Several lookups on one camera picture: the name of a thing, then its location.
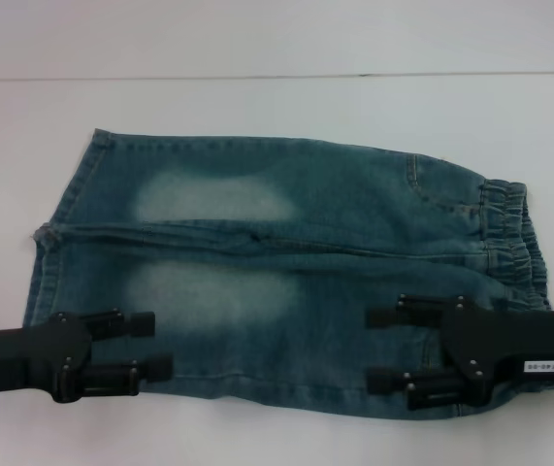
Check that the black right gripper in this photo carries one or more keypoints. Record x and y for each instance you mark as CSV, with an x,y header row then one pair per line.
x,y
499,344

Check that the blue denim shorts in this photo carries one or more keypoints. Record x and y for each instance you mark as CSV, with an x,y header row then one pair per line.
x,y
305,204

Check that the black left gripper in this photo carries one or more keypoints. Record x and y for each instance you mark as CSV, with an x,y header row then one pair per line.
x,y
24,356

